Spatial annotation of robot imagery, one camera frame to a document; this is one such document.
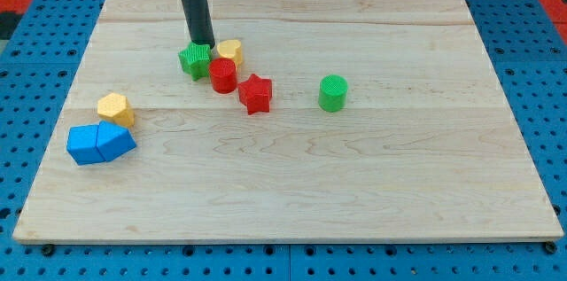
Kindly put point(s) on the yellow heart block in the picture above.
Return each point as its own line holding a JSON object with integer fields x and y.
{"x": 231, "y": 49}

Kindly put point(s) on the red star block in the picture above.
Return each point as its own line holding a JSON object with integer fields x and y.
{"x": 255, "y": 94}

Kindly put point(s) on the green cylinder block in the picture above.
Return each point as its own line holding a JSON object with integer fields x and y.
{"x": 332, "y": 93}

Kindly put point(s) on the red cylinder block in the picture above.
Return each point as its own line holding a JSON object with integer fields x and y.
{"x": 223, "y": 75}

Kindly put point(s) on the wooden board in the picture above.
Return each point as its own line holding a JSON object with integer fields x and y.
{"x": 425, "y": 150}

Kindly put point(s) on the green star block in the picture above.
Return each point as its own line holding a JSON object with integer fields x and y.
{"x": 195, "y": 60}

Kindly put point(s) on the yellow hexagon block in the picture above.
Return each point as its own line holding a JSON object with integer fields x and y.
{"x": 116, "y": 109}

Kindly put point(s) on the blue pentagon block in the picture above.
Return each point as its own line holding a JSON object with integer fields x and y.
{"x": 113, "y": 140}

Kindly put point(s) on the blue cube block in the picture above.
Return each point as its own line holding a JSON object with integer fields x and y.
{"x": 82, "y": 144}

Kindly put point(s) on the blue perforated base mat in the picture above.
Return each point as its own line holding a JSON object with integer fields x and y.
{"x": 42, "y": 42}

